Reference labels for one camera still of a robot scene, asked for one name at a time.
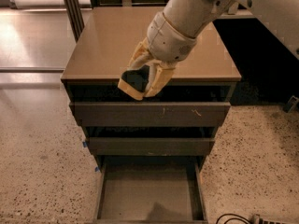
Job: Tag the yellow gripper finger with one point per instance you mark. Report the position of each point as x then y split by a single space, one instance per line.
140 56
159 76

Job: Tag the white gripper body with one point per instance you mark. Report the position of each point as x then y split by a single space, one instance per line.
169 41

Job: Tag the green yellow sponge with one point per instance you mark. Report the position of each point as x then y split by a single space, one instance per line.
134 82

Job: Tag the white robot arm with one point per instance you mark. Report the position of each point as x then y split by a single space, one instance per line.
190 17

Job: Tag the brown drawer cabinet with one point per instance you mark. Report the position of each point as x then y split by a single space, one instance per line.
104 50

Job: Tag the top drawer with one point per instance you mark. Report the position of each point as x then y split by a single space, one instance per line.
143 114

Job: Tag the middle drawer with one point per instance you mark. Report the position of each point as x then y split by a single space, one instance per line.
150 146

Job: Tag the open bottom drawer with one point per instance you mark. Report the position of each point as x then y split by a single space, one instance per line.
150 190

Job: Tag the blue tape piece lower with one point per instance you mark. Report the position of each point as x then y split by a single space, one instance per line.
97 169

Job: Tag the grey power strip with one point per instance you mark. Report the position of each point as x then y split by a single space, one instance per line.
257 219

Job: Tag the grey floor bracket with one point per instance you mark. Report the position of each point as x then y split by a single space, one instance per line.
291 104

